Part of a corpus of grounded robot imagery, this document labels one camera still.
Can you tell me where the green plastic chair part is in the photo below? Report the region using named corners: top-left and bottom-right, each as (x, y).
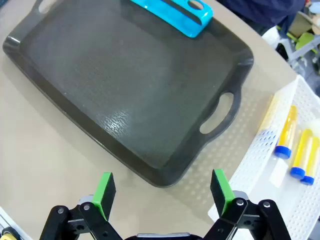
top-left (295, 32), bottom-right (320, 53)

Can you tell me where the brown cardboard box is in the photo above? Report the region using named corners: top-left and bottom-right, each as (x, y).
top-left (288, 11), bottom-right (320, 38)

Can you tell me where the blue test tube rack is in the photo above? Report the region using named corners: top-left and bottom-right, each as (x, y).
top-left (129, 0), bottom-right (214, 39)

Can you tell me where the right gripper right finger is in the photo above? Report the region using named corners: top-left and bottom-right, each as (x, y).
top-left (203, 169), bottom-right (292, 240)

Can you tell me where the yellow tape measure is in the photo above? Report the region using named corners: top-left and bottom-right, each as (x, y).
top-left (0, 226), bottom-right (21, 240)

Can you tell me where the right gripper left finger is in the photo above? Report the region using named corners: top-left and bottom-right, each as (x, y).
top-left (38, 172), bottom-right (123, 240)

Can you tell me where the dark grey serving tray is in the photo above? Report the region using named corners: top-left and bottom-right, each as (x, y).
top-left (2, 0), bottom-right (255, 188)

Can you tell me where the white perforated plastic basket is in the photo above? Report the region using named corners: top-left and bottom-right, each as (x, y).
top-left (208, 74), bottom-right (320, 240)

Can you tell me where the yellow tube with blue cap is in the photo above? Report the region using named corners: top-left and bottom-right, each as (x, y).
top-left (300, 136), bottom-right (320, 186)
top-left (289, 128), bottom-right (313, 179)
top-left (274, 104), bottom-right (299, 159)

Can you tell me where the white label inside basket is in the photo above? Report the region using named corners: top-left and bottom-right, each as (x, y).
top-left (269, 159), bottom-right (288, 187)

